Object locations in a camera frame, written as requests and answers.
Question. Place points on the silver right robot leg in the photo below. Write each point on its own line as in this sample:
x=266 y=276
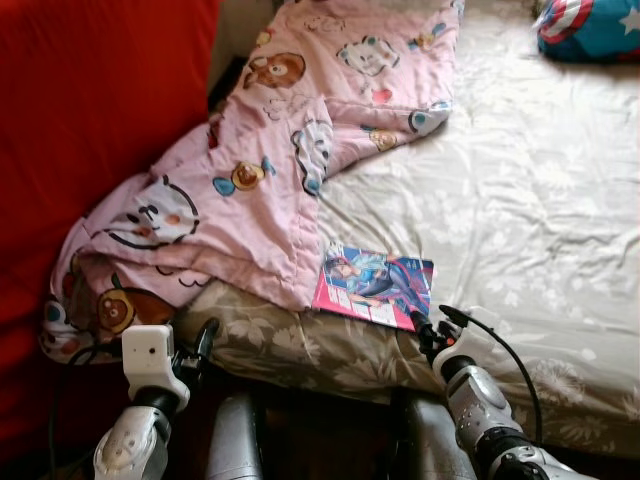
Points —
x=430 y=450

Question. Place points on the red fabric cover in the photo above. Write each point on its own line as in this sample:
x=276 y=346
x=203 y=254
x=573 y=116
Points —
x=90 y=120

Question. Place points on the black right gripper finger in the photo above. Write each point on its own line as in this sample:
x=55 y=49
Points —
x=417 y=322

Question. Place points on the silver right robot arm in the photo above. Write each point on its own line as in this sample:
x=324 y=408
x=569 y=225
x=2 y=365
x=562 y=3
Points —
x=480 y=400

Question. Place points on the colourful anime comic book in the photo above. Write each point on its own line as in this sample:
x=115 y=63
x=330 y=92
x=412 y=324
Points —
x=385 y=285

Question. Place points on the stars and stripes bolster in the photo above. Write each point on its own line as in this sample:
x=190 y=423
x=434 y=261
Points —
x=590 y=30

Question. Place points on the pink cartoon bear blanket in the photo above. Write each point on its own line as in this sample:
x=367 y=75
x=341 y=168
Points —
x=250 y=170

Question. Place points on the beige floral bed sheet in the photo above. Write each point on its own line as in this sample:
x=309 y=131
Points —
x=520 y=200

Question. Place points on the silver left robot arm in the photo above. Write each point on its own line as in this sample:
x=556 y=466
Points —
x=130 y=445

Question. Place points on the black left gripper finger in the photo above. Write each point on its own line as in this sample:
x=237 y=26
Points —
x=206 y=340

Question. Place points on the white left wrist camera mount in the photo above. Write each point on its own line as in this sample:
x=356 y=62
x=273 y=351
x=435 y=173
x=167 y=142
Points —
x=150 y=355

